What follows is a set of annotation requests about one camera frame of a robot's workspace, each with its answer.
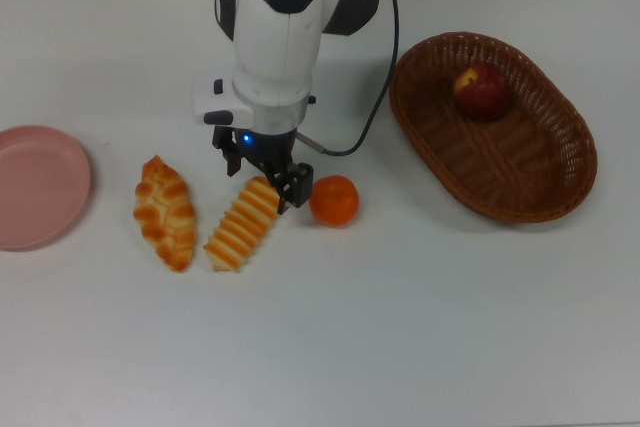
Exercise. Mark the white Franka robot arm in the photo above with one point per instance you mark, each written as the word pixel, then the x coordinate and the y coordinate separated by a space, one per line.
pixel 280 47

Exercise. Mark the brown woven basket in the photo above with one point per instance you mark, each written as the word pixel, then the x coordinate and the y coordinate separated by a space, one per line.
pixel 525 162

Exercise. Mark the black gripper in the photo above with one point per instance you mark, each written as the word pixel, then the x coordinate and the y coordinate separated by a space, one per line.
pixel 265 147

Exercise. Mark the pink plate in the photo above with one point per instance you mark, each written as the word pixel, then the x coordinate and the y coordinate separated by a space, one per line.
pixel 35 187

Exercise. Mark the red toy apple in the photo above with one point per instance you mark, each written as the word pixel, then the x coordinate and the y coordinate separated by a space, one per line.
pixel 481 93

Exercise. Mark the braided toy bread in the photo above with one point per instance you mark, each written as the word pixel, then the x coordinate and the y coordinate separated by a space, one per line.
pixel 165 212

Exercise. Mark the toy orange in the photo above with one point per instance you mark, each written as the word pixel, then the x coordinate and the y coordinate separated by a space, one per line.
pixel 334 200

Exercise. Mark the striped toy bread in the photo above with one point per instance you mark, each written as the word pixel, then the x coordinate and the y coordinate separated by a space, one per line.
pixel 240 232

